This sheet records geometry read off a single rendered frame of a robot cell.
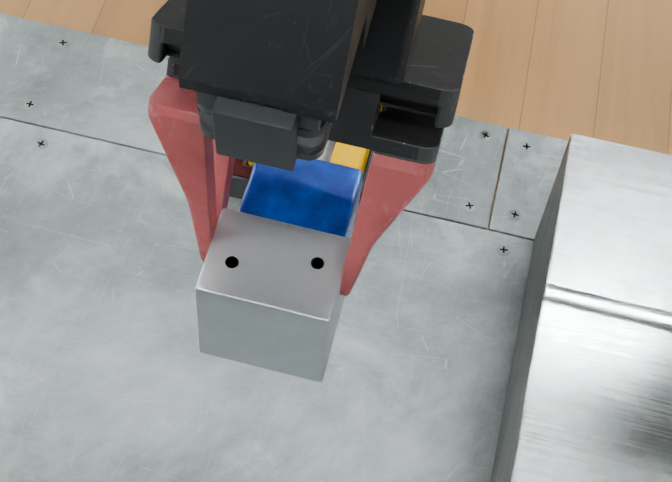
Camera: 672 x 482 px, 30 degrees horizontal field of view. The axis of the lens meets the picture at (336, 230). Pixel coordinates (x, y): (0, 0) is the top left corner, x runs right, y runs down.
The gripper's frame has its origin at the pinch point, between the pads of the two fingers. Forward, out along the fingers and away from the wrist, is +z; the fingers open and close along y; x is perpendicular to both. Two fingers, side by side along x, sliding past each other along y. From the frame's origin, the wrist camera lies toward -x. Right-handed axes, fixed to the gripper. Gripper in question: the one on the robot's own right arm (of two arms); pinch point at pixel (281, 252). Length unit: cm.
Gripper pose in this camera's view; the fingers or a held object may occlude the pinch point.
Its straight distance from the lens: 46.9
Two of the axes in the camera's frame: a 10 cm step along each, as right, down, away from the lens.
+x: 1.7, -4.7, 8.7
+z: -1.7, 8.5, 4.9
